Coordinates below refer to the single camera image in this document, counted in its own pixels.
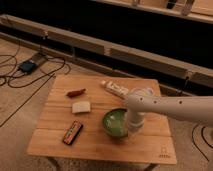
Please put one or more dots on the white tube with label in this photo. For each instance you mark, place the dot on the white tube with label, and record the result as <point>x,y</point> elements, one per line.
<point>114,88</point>

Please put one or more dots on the green ceramic bowl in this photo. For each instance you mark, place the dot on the green ceramic bowl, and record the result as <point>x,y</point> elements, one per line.
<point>113,123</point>

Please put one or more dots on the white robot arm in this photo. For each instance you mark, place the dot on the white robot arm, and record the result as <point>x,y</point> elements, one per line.
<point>197,109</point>

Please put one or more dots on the wooden folding table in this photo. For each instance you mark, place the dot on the wooden folding table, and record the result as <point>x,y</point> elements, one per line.
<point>152,144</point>

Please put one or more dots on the blue power box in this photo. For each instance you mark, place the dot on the blue power box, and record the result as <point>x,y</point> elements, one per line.
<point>27,67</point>

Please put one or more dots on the red sausage piece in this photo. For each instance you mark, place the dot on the red sausage piece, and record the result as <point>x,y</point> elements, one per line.
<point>75,93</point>

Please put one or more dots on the dark candy bar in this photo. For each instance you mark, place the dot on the dark candy bar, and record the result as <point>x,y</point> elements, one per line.
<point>72,132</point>

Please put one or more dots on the clear plastic cup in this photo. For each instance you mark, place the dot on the clear plastic cup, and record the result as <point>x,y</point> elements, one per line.
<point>142,91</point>

